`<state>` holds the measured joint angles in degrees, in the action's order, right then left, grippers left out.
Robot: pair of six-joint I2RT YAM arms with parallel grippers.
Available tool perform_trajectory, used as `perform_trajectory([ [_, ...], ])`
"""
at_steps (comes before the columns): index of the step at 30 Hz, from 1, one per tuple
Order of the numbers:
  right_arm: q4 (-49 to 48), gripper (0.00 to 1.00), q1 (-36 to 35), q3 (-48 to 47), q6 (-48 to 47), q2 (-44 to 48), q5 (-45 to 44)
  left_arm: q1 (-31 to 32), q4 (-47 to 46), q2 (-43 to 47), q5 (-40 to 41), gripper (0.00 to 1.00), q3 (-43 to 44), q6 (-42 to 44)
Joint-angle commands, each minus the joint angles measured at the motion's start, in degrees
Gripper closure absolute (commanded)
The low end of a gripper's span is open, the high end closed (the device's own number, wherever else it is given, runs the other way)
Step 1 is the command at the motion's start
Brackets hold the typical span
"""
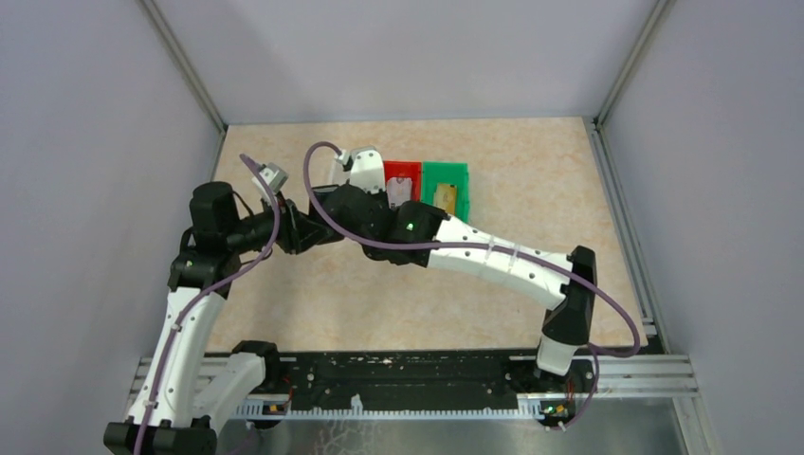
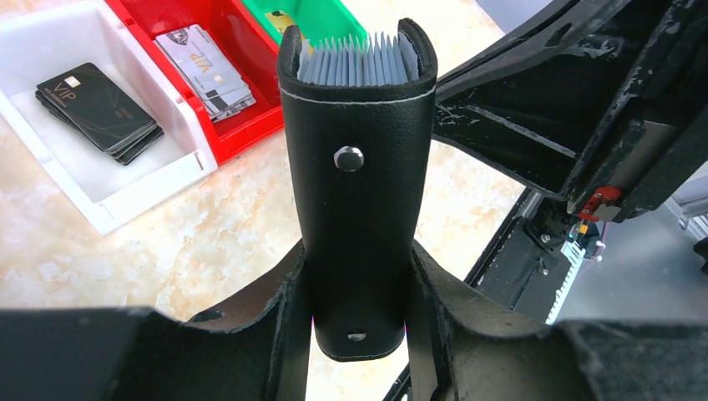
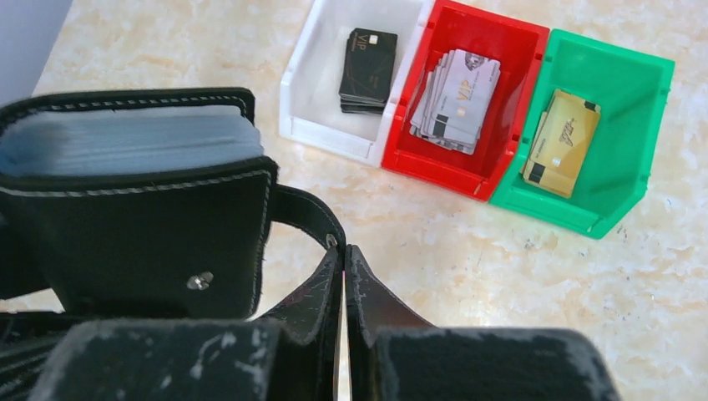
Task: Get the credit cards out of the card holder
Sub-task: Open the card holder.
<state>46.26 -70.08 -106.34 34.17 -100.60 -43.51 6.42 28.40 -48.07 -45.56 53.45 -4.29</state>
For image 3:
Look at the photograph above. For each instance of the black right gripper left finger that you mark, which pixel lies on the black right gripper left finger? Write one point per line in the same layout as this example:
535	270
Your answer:
289	353

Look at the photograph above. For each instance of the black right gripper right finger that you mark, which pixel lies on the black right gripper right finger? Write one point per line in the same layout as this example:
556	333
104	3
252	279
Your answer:
395	354

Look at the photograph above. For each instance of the silver VIP card stack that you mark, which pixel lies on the silver VIP card stack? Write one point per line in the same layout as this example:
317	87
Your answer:
454	101

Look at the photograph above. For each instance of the black VIP card stack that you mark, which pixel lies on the black VIP card stack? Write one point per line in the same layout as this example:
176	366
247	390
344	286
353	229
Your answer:
367	71

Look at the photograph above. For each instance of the gold VIP card stack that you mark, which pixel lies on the gold VIP card stack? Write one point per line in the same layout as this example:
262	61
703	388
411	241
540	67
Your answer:
561	143

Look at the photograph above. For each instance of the white plastic bin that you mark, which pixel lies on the white plastic bin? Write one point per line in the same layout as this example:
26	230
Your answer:
309	101

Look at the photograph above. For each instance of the red plastic bin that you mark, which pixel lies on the red plastic bin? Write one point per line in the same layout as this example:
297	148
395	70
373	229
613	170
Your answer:
519	46

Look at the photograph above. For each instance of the green plastic bin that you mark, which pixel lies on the green plastic bin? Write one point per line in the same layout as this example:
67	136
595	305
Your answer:
631	88

